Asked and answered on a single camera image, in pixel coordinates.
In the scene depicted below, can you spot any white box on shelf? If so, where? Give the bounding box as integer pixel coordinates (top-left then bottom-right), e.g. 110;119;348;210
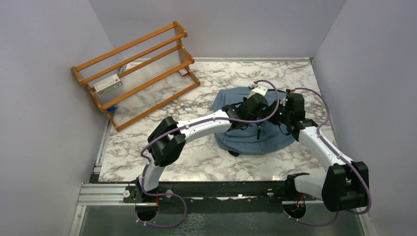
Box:
93;74;122;95

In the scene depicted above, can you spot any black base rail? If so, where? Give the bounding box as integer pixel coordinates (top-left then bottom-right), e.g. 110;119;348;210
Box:
89;174;329;222

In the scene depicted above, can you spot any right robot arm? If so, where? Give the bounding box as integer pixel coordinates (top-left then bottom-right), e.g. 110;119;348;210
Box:
267;92;371;212

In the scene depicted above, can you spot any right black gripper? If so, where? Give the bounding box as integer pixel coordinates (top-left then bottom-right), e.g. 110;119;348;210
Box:
259;99;291;126

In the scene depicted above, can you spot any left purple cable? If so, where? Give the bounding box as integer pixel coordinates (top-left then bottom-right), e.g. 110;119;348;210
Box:
134;80;281;229

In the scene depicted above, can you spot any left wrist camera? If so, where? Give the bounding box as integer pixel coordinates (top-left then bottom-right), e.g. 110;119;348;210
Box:
247;83;269;98

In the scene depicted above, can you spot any wooden shelf rack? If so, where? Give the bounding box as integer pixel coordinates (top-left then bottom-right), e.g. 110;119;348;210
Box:
71;21;200;132

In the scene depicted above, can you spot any blue backpack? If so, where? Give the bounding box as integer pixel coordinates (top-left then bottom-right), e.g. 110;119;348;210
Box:
212;87;295;155

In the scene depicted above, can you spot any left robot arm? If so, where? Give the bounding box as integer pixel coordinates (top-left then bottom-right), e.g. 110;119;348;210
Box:
136;92;268;202

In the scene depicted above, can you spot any small red white box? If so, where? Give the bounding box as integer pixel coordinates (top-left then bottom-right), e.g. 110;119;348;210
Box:
178;68;190;76

